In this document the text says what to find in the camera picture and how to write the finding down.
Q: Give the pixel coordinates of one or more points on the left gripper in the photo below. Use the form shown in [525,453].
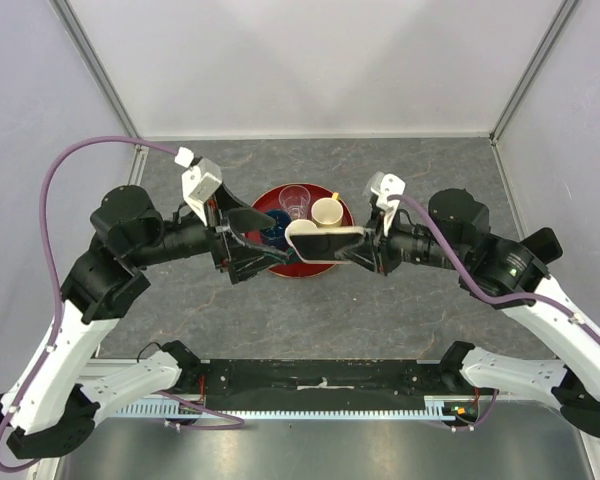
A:
[247,260]

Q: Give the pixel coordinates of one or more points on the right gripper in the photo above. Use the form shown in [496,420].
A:
[363,252]

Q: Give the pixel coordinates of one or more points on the phone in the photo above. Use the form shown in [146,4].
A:
[544,244]
[318,248]

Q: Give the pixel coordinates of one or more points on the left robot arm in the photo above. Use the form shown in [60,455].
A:
[50,412]

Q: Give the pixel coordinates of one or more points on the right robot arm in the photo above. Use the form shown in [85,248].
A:
[453,233]

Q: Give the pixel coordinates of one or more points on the dark blue cup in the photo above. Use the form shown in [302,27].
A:
[275,236]

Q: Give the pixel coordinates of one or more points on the red round tray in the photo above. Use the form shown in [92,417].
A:
[270,200]

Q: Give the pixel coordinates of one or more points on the yellow mug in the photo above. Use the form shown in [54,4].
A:
[328,212]

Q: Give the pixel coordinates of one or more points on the green mug white inside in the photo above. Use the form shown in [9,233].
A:
[298,226]

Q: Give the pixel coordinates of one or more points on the clear glass cup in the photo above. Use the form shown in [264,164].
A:
[295,200]

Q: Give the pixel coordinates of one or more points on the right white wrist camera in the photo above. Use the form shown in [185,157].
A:
[382,186]

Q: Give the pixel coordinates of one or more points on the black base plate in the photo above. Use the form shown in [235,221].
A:
[256,385]

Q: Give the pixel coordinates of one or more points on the white cable duct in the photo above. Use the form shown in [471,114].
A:
[161,408]

